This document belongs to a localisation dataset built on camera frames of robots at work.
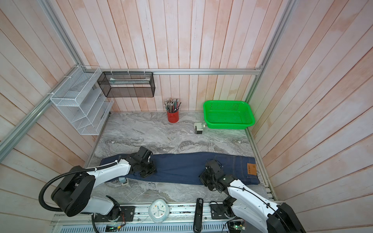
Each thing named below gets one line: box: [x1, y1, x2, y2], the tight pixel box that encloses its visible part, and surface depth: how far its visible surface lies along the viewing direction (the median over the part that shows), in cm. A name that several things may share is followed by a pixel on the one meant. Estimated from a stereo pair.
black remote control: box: [192, 198, 204, 233], surface depth 72 cm
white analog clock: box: [148, 198, 170, 224], surface depth 73 cm
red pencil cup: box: [167, 110, 180, 124], surface depth 114 cm
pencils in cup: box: [163, 98, 182, 114], surface depth 106 cm
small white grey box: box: [194, 122, 204, 134], surface depth 106 cm
